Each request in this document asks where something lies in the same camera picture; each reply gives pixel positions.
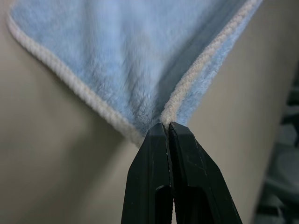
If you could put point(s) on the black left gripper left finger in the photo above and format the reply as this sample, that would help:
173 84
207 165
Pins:
149 177

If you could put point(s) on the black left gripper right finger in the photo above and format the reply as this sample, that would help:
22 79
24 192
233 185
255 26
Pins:
196 186

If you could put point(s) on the light blue fluffy towel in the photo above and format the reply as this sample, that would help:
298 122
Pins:
116 58

